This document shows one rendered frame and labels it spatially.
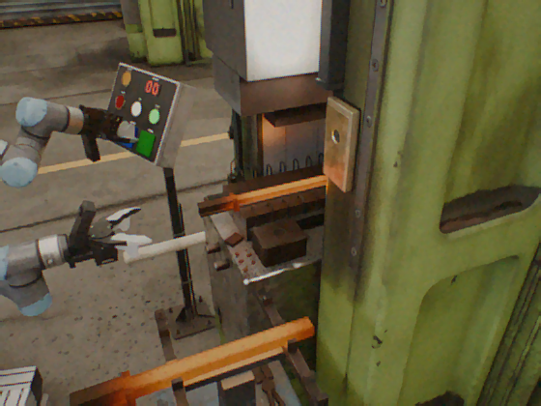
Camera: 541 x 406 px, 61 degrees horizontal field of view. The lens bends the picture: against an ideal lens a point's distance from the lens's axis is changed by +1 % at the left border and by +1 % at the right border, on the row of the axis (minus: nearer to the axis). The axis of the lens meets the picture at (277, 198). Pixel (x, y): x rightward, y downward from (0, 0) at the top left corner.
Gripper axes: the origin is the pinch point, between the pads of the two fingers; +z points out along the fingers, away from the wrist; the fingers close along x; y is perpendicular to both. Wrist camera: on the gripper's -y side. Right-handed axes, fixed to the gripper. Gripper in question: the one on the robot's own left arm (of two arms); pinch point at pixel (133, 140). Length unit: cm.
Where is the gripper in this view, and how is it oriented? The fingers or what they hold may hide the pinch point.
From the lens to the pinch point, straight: 154.9
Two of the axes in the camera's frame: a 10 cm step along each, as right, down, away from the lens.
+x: -7.6, -3.5, 5.5
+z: 5.7, 0.7, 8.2
